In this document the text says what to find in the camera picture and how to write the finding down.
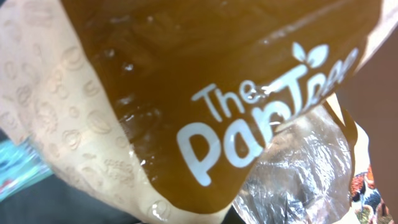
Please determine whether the brown snack bag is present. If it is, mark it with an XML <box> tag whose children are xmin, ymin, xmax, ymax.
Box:
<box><xmin>0</xmin><ymin>0</ymin><xmax>398</xmax><ymax>224</ymax></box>

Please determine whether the teal candy packet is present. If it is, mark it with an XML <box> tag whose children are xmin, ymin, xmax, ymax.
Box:
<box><xmin>1</xmin><ymin>139</ymin><xmax>53</xmax><ymax>201</ymax></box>

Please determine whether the grey mesh basket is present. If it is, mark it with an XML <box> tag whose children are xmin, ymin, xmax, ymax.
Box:
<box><xmin>1</xmin><ymin>175</ymin><xmax>150</xmax><ymax>224</ymax></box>

